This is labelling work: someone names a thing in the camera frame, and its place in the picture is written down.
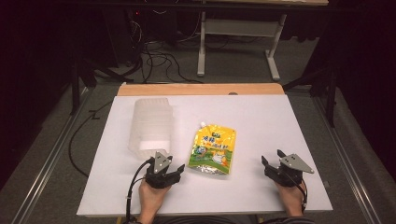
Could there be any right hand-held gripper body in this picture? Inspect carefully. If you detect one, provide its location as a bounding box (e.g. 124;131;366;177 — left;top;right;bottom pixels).
263;153;315;189

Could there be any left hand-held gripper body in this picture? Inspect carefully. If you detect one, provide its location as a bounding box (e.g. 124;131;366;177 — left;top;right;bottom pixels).
144;151;183;189

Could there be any person's left hand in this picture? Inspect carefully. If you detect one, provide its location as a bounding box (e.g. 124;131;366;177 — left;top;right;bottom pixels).
137;178;173;218

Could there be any person's right hand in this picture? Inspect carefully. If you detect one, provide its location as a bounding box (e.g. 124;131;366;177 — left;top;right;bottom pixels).
275;181;308;217

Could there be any white table cover sheet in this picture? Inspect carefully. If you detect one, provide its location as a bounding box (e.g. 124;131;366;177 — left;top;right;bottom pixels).
76;94;333;217

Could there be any translucent plastic container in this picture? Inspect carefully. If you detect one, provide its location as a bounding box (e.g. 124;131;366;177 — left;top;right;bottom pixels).
127;96;175;161

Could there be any yellow spouted snack pouch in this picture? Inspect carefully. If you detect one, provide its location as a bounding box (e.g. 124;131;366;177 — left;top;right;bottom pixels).
187;120;238;176

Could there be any black metal stand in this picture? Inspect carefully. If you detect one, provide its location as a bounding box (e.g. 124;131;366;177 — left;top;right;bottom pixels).
282;65;338;129
68;57;135;117

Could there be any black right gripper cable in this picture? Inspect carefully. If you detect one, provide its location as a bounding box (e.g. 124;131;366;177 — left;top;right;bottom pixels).
288;172;310;214

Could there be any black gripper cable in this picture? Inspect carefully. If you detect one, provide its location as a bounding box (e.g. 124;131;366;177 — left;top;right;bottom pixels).
288;172;310;214
124;158;155;224

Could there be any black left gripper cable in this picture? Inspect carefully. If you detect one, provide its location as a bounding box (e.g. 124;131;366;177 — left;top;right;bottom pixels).
124;158;155;224

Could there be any metal floor rail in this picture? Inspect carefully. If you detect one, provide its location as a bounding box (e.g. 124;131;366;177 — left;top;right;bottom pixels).
312;95;383;224
11;86;95;224

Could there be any long black floor cable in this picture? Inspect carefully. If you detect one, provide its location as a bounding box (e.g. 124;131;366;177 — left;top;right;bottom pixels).
67;100;114;179

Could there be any tangle of black floor cables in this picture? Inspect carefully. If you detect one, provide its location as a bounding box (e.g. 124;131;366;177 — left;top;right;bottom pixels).
129;10;205;85

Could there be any white metal desk frame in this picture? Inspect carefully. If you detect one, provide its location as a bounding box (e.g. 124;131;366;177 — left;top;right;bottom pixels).
196;11;288;83

